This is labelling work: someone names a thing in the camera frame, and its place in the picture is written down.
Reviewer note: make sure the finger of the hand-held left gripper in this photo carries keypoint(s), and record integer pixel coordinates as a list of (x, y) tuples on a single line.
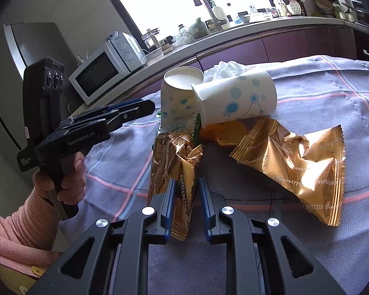
[(132, 113), (123, 104)]

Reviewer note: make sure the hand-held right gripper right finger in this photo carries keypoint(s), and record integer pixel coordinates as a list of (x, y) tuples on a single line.
[(204, 197)]

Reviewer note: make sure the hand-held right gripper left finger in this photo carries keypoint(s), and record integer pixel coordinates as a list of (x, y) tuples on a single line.
[(171, 197)]

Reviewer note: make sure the narrow gold foil wrapper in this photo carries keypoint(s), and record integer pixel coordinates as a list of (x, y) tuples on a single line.
[(184, 159)]

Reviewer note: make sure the person's pink sleeved left forearm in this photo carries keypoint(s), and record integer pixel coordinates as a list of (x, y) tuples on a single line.
[(18, 230)]

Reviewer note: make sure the person's left hand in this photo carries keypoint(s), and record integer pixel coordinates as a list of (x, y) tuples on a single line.
[(77, 178)]

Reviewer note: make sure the white microwave oven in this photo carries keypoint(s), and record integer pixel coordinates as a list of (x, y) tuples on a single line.
[(95, 73)]

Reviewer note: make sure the green clear plastic wrapper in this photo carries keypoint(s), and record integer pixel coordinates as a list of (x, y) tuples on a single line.
[(178, 126)]

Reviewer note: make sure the upright dotted paper cup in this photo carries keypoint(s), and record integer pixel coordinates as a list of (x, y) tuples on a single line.
[(178, 98)]

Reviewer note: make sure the clear plastic food container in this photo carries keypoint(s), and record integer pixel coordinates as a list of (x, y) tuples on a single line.
[(153, 56)]

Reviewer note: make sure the small white figurine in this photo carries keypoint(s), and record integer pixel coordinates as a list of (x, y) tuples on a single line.
[(79, 59)]

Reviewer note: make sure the bowl-shaped orange peel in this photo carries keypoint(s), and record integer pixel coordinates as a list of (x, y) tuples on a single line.
[(221, 133)]

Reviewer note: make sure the silver refrigerator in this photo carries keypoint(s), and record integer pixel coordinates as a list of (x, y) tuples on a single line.
[(33, 43)]

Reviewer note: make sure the glass coffee pot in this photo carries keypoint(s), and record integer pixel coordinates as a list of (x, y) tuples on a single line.
[(150, 38)]

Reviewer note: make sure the clear plastic bag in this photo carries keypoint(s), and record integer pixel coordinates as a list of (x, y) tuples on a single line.
[(182, 38)]

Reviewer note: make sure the wide gold foil wrapper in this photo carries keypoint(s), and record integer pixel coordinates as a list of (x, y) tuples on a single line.
[(295, 166)]

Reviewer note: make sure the crumpled white tissue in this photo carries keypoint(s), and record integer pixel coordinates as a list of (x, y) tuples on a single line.
[(227, 69)]

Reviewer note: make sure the tipped dotted paper cup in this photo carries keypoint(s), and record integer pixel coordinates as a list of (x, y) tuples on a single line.
[(239, 98)]

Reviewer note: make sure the kitchen window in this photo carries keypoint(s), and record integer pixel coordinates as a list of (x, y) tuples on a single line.
[(160, 0)]

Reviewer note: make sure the white pump soap bottle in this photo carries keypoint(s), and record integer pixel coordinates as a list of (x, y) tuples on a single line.
[(220, 12)]

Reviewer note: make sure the small white bowl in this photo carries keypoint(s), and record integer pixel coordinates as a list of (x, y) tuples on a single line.
[(244, 19)]

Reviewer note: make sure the purple kitchen cabinet counter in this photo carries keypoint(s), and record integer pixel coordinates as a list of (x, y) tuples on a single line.
[(264, 46)]

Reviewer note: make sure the small white device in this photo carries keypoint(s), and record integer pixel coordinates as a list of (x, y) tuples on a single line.
[(253, 9)]

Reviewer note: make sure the person's yellow buttoned garment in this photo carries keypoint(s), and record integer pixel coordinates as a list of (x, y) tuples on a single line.
[(18, 279)]

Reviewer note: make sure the white perforated utensil holder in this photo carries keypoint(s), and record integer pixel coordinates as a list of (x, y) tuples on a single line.
[(296, 7)]

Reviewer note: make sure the colander with dishes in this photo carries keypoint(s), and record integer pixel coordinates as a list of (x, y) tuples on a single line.
[(324, 6)]

